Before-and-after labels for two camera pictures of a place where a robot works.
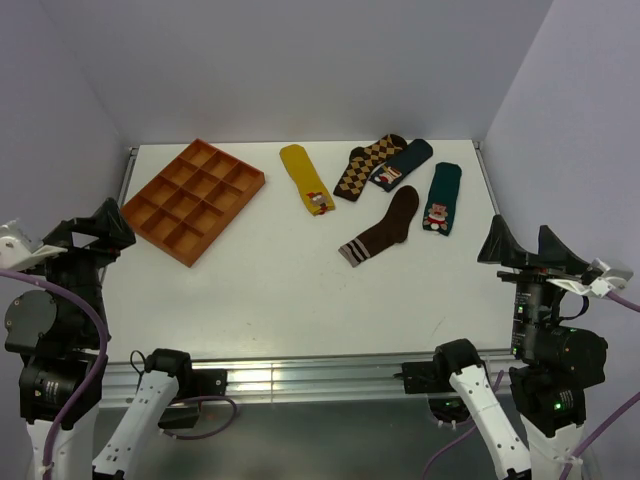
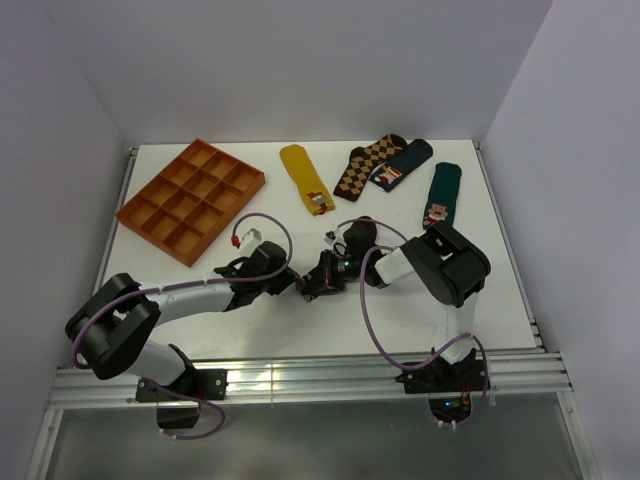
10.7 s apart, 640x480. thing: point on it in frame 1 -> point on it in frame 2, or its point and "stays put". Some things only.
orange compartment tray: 188,204 stays put
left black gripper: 109,226 -> 285,279
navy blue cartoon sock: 393,171 stays put
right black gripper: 503,245 -> 325,280
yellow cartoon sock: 309,182 stays put
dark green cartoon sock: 442,197 stays put
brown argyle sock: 363,161 stays put
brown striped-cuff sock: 393,231 -> 360,237
